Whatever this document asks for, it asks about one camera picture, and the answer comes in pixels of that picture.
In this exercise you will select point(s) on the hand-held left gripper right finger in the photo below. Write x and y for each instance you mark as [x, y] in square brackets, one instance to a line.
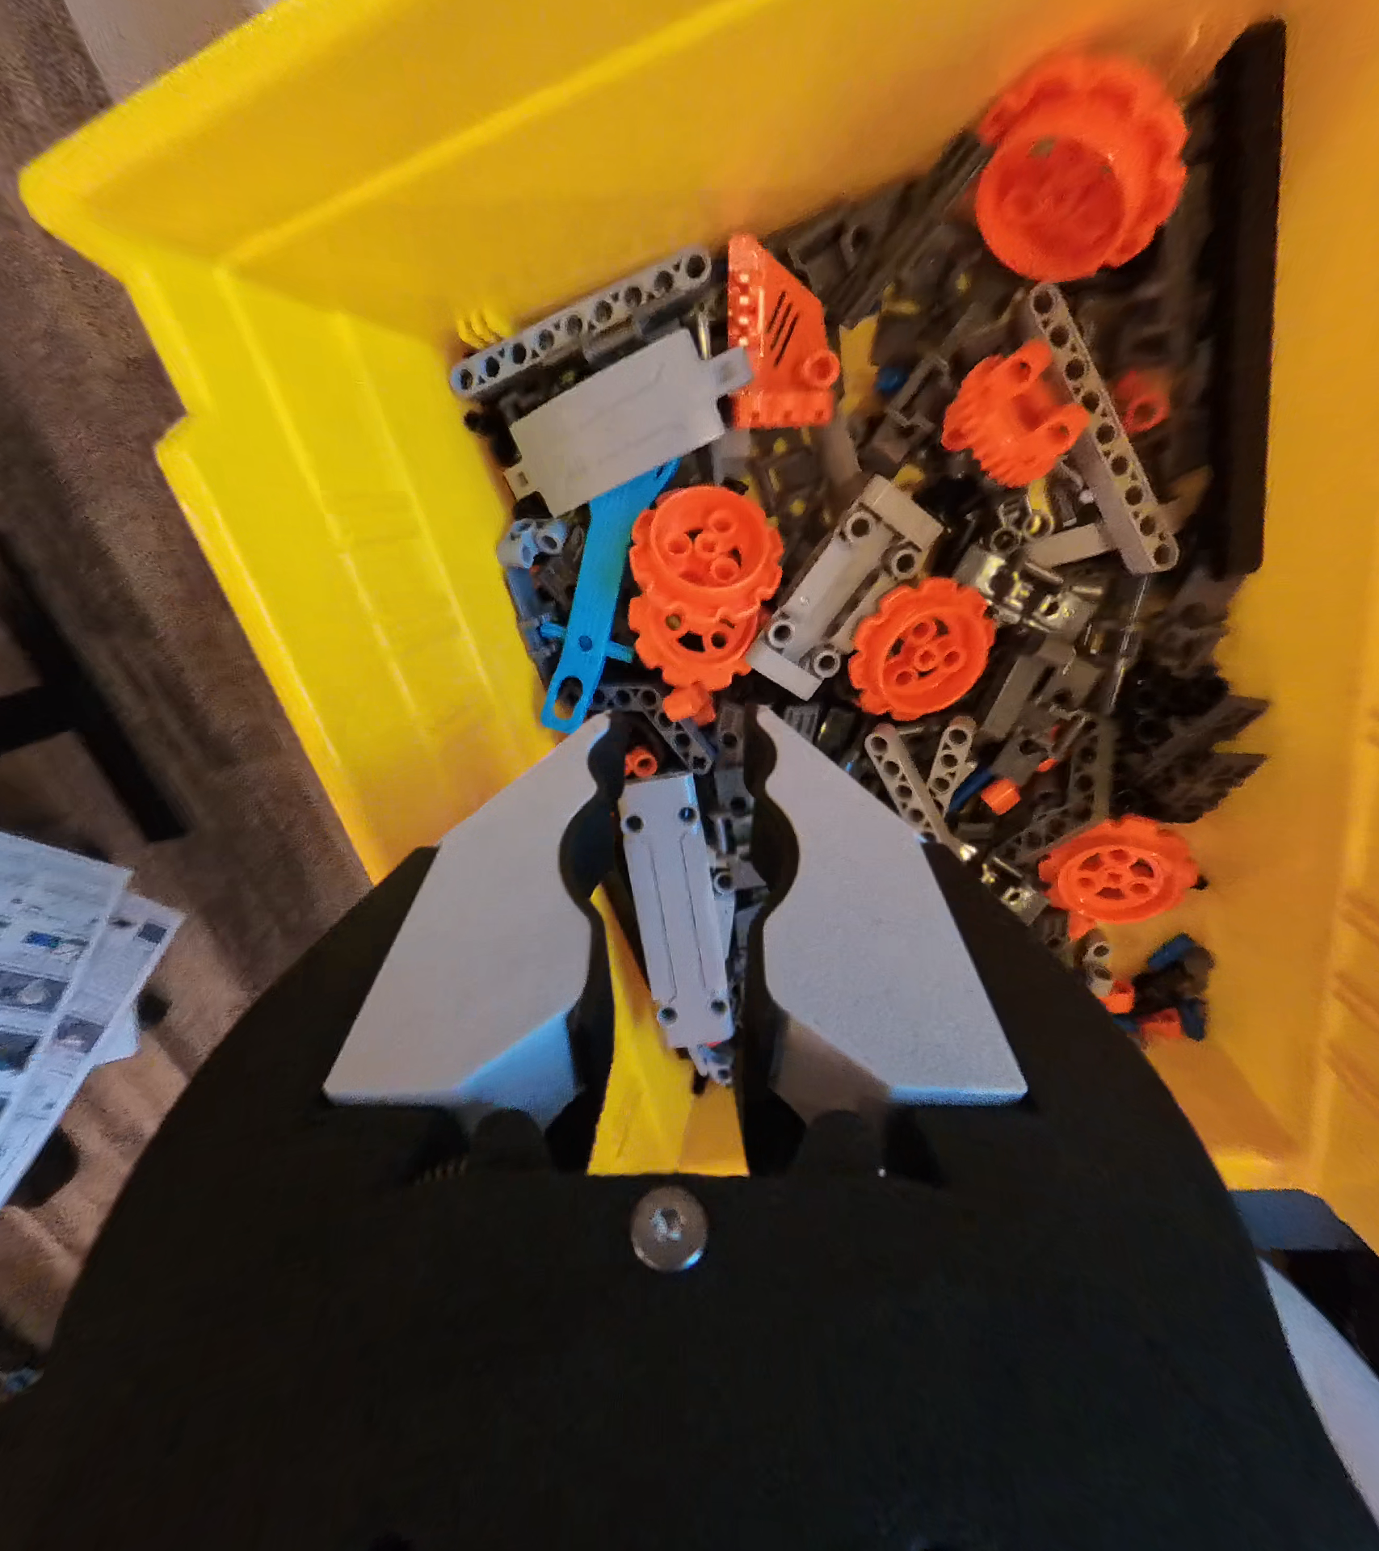
[882, 971]

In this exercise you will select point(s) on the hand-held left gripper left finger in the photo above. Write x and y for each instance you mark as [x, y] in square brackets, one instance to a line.
[459, 971]

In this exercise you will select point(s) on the orange toothed wheel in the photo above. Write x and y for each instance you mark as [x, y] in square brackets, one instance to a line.
[702, 544]
[1114, 869]
[917, 647]
[689, 641]

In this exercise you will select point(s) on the pile of building block pieces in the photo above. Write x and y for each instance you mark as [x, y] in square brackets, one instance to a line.
[917, 279]

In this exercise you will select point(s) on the yellow plastic bin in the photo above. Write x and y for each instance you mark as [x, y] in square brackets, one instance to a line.
[396, 181]

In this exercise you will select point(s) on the light grey holed block piece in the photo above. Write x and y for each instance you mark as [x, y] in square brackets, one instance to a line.
[844, 568]

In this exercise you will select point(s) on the light grey curved panel piece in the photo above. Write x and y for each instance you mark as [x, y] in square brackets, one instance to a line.
[616, 422]

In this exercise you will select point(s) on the orange crown gear piece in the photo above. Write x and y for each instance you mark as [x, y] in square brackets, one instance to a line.
[1009, 413]

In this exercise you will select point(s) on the long light grey holed beam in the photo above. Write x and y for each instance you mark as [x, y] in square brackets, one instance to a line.
[1096, 413]

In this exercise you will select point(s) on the small orange connector piece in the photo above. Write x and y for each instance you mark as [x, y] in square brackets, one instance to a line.
[1143, 401]

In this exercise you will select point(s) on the orange panel piece black stripes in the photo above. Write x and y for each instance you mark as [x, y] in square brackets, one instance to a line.
[779, 338]

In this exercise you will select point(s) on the short grey holed beam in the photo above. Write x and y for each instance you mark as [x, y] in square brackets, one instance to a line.
[568, 325]

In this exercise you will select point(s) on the large orange wheel hub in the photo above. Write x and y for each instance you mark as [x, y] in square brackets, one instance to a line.
[1076, 181]

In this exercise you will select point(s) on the black metal frame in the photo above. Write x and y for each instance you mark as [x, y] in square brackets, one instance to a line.
[83, 702]

